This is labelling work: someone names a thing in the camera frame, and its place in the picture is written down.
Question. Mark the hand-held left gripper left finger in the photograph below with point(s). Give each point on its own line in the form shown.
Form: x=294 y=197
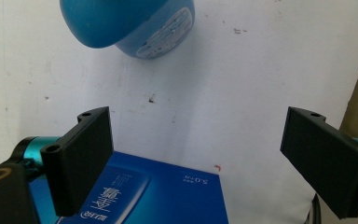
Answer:
x=77 y=161

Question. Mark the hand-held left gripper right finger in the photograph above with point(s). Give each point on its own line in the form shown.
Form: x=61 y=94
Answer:
x=326 y=161

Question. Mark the blue printed box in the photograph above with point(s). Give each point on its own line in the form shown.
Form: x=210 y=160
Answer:
x=155 y=196

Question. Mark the blue round bottle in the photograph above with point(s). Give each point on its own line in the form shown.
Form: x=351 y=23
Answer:
x=127 y=26

